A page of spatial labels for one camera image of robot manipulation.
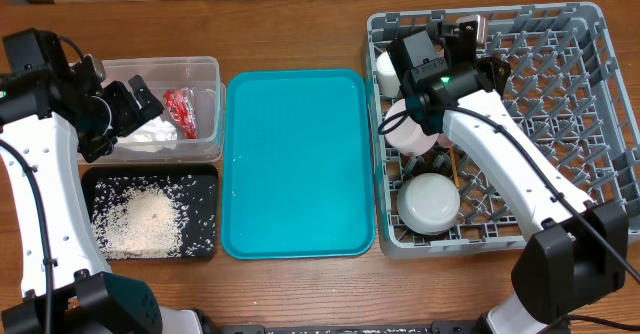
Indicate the pale green cup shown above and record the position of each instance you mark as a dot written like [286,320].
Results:
[389,85]

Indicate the pink round plate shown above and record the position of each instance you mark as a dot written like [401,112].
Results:
[479,23]

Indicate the clear plastic waste bin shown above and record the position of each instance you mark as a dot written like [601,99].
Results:
[201,75]

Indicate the grey bowl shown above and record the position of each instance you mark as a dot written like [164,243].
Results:
[428,204]

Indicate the white napkin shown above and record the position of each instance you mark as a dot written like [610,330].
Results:
[153,136]

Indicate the wooden chopstick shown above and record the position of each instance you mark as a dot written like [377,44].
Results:
[455,176]

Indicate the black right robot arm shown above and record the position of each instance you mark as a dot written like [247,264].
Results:
[576,248]

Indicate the red snack wrapper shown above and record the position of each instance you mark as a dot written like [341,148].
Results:
[181,105]

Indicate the grey plastic dish rack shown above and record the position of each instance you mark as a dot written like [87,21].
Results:
[565,92]

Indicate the white rice heap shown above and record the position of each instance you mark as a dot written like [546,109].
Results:
[145,221]

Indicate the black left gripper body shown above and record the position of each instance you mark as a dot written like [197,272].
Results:
[108,118]

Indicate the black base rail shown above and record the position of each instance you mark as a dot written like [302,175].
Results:
[438,327]

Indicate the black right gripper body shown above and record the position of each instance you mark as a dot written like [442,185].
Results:
[487,64]

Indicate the teal plastic serving tray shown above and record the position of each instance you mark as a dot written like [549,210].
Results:
[297,177]

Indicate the small pink saucer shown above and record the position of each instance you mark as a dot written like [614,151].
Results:
[408,138]

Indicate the black flat tray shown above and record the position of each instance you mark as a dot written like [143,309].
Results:
[200,244]

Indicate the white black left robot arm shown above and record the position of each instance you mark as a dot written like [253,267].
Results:
[54,115]

